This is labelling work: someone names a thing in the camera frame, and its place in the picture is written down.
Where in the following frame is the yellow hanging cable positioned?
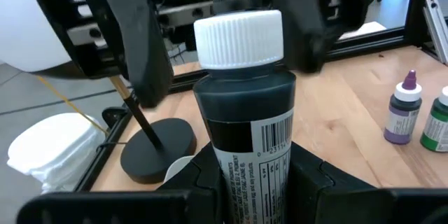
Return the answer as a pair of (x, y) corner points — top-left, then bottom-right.
(34, 74), (110, 137)

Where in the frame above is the white globe table lamp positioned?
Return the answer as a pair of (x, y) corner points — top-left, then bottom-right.
(0, 0), (197, 185)

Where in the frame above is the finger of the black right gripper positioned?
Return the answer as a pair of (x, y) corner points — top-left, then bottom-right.
(272, 0), (342, 74)
(83, 0), (175, 109)

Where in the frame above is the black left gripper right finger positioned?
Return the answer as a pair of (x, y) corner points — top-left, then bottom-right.
(286, 141), (448, 224)

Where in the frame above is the green food coloring bottle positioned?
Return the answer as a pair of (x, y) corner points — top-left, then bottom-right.
(419, 85), (448, 153)

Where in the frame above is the white lined trash bin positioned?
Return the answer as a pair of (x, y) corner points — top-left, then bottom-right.
(6, 112), (106, 194)

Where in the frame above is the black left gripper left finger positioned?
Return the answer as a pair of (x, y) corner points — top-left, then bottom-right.
(16, 142), (225, 224)

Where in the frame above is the translucent plastic bin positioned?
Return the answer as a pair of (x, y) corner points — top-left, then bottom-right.
(163, 155), (195, 183)

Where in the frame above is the black food coloring bottle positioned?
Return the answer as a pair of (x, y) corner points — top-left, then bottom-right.
(192, 0), (297, 224)

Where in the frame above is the purple food coloring bottle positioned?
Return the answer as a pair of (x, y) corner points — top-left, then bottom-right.
(383, 69), (424, 146)

